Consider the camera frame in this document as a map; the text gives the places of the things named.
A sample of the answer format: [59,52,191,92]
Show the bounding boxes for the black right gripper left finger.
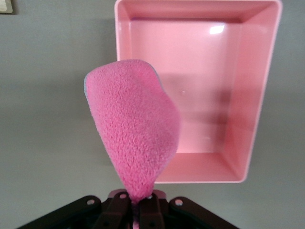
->
[94,192,132,229]

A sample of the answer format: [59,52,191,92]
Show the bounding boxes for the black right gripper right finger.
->
[139,193,165,229]

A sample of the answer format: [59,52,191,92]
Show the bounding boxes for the pink fluffy cloth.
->
[83,58,182,229]

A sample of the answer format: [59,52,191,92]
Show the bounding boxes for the pink plastic bin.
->
[113,0,284,184]

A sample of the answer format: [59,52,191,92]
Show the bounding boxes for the wooden cutting board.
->
[0,0,18,15]

